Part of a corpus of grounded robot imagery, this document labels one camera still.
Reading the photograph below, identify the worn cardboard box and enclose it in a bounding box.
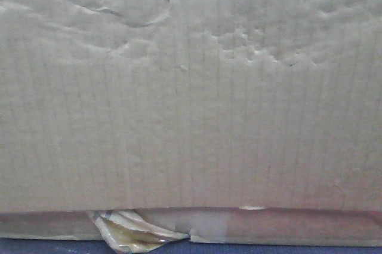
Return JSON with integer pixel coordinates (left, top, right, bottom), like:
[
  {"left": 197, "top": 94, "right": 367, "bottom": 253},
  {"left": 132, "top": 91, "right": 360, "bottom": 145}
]
[{"left": 1, "top": 0, "right": 381, "bottom": 253}]

